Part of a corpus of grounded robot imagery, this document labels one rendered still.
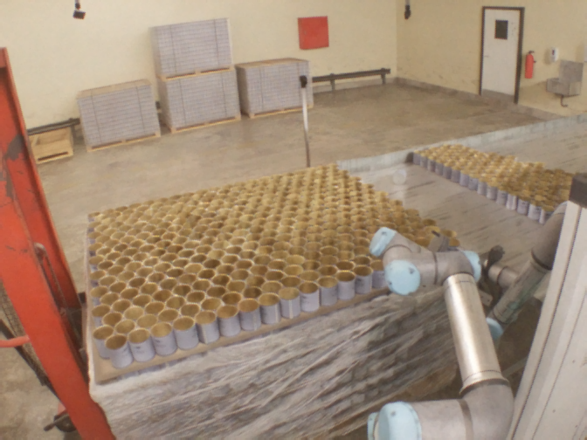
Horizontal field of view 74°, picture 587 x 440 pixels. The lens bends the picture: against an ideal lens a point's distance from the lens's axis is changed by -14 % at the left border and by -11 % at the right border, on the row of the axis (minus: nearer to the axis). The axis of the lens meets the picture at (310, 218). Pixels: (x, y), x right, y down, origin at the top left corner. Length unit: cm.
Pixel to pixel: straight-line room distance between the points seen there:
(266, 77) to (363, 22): 392
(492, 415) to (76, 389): 150
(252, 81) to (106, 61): 327
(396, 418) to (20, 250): 122
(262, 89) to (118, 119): 290
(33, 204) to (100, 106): 656
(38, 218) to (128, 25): 833
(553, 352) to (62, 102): 997
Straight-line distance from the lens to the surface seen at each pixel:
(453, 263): 101
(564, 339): 93
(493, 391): 83
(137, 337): 139
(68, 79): 1019
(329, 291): 144
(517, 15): 970
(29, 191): 206
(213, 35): 875
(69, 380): 184
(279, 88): 926
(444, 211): 224
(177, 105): 872
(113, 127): 862
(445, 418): 78
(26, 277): 158
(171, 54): 861
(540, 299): 170
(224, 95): 893
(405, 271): 96
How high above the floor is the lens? 204
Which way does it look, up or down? 26 degrees down
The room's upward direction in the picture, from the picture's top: 4 degrees counter-clockwise
